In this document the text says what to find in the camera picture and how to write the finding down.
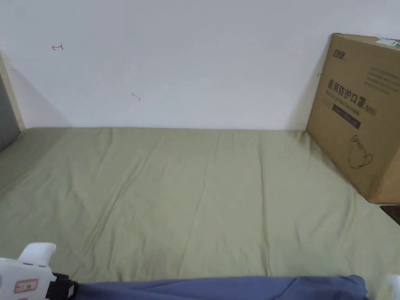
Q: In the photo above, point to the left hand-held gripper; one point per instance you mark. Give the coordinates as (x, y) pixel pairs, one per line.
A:
(29, 275)

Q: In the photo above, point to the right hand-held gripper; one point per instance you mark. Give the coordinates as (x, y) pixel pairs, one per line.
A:
(394, 286)

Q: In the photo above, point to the dark blue shirt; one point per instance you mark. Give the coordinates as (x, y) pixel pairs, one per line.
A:
(237, 289)

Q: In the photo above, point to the grey padded headboard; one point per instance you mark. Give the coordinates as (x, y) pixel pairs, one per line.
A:
(7, 109)

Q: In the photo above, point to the brown cardboard carton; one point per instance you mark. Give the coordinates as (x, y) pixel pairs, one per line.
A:
(362, 118)

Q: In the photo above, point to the bed with pale green sheet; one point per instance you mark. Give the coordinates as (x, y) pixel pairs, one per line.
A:
(187, 193)

